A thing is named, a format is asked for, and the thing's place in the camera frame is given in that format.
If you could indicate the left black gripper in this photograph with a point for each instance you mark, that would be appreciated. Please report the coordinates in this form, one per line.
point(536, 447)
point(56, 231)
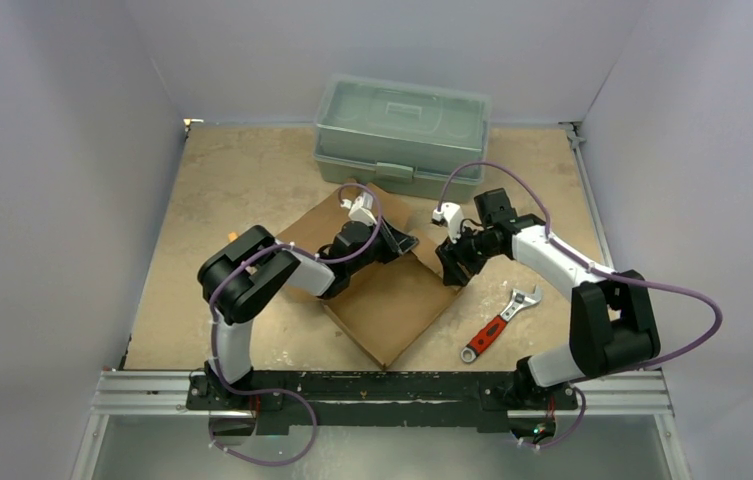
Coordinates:
point(395, 242)

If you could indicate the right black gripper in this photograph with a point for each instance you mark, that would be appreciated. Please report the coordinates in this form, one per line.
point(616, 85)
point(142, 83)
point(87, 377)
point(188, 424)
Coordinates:
point(453, 257)

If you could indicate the brown cardboard box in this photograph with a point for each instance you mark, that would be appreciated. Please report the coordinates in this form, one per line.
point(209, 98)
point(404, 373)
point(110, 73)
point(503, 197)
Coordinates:
point(387, 307)

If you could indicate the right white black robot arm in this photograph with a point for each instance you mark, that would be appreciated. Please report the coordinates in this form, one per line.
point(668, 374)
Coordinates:
point(611, 322)

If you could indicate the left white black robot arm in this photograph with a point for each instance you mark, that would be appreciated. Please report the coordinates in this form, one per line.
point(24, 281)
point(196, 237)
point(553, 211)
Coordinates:
point(241, 279)

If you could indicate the translucent green plastic toolbox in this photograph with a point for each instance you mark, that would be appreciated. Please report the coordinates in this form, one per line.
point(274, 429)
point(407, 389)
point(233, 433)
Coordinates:
point(407, 139)

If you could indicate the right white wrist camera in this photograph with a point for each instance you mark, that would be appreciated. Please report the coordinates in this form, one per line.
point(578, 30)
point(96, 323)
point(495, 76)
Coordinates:
point(450, 216)

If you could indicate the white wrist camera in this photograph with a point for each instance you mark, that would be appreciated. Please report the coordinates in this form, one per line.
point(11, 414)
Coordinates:
point(359, 210)
point(450, 216)

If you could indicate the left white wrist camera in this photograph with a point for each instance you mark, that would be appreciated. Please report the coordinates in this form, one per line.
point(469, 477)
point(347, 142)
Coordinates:
point(359, 210)

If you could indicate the red handled adjustable wrench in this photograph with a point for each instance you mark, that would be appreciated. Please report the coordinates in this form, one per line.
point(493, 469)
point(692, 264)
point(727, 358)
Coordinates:
point(486, 336)

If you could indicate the black metal base rail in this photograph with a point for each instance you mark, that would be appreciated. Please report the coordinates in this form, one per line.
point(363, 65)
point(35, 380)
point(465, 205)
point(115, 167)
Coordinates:
point(376, 399)

